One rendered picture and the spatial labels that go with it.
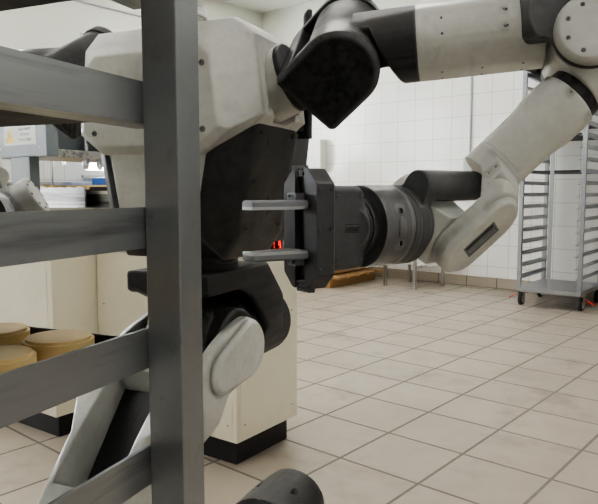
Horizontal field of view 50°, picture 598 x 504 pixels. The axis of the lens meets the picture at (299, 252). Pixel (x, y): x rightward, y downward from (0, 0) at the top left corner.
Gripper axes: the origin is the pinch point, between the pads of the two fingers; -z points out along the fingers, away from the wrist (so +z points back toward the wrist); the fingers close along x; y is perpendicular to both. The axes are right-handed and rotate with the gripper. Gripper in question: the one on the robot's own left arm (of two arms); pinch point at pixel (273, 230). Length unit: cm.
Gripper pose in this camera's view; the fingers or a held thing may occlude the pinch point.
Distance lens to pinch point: 62.6
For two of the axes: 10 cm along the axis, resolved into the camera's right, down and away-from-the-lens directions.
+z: 8.0, -0.6, 5.9
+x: 0.0, -10.0, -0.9
